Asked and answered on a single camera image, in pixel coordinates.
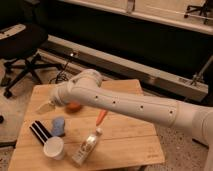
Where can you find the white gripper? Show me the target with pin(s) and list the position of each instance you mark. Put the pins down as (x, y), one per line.
(59, 96)

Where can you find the white ceramic cup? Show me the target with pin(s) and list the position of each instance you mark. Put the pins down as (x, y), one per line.
(54, 148)

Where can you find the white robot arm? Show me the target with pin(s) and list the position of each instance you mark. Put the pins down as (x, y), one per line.
(85, 88)

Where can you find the blue sponge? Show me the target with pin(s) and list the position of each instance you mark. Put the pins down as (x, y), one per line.
(58, 125)

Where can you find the red bowl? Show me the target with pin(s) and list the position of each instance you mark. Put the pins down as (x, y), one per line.
(73, 107)

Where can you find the black white striped box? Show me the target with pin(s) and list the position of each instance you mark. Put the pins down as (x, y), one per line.
(40, 132)

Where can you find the clear plastic bottle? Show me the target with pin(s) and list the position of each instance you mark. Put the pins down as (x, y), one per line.
(86, 147)

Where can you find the orange carrot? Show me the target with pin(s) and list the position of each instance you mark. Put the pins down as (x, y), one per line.
(101, 117)

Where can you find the black office chair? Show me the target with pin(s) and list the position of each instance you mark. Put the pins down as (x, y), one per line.
(18, 47)

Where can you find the metal tripod stand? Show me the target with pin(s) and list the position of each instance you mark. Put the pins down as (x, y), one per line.
(198, 77)

